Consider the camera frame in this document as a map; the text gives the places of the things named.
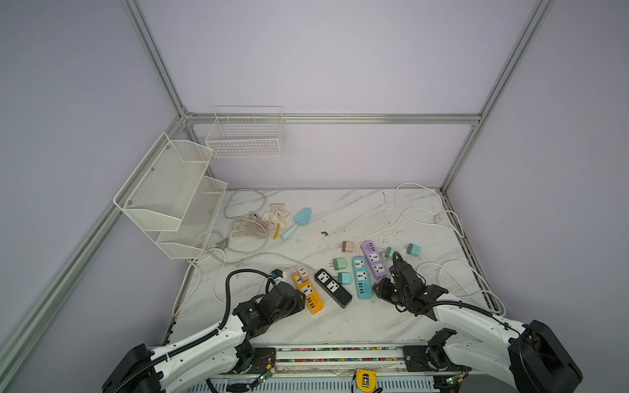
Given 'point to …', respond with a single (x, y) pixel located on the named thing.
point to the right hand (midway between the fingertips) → (373, 288)
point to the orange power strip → (314, 299)
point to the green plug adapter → (389, 252)
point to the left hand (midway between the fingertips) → (302, 299)
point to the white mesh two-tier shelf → (169, 197)
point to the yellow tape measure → (366, 380)
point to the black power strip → (333, 287)
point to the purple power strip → (374, 259)
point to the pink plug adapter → (347, 246)
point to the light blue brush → (301, 217)
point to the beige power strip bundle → (263, 226)
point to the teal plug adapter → (413, 250)
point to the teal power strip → (362, 277)
